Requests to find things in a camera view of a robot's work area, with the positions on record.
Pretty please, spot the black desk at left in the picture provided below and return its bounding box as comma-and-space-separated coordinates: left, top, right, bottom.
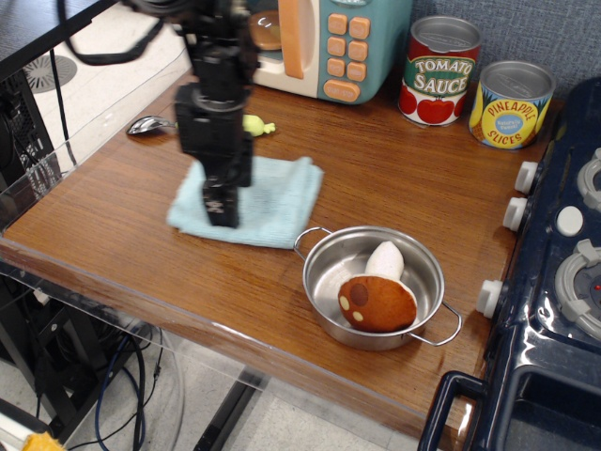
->
0, 0, 118, 189

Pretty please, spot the plush mushroom toy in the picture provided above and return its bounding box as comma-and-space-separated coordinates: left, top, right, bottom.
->
337, 241, 417, 334

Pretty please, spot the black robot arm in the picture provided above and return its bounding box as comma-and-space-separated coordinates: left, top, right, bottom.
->
175, 1, 259, 228

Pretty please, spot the light blue towel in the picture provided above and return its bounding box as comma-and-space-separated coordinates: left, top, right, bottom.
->
166, 156, 323, 249

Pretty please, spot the dark blue toy stove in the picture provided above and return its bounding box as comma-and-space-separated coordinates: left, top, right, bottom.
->
419, 78, 600, 450

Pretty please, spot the black cable bundle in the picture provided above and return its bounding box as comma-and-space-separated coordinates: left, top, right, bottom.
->
55, 0, 165, 67

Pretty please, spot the clear acrylic table guard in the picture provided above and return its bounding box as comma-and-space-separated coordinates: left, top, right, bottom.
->
0, 8, 424, 424

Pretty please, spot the pineapple slices can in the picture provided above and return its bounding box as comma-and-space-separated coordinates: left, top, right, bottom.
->
469, 60, 556, 150

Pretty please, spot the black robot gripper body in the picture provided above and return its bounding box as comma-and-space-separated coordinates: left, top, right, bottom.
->
175, 84, 248, 186

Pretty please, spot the small steel pot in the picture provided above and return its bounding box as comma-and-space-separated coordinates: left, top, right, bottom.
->
294, 225, 447, 351

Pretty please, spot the tomato sauce can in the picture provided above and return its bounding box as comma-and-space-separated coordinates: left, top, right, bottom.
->
398, 15, 482, 126

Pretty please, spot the spoon with green handle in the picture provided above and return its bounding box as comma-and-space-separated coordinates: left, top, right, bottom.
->
126, 114, 276, 137

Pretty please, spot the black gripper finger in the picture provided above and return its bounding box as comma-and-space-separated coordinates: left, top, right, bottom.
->
202, 178, 239, 228
238, 133, 254, 187

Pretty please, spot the toy microwave oven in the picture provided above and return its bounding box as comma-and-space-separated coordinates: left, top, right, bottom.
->
248, 0, 413, 104

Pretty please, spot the blue floor cable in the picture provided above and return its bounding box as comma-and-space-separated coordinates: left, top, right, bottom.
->
93, 328, 146, 451

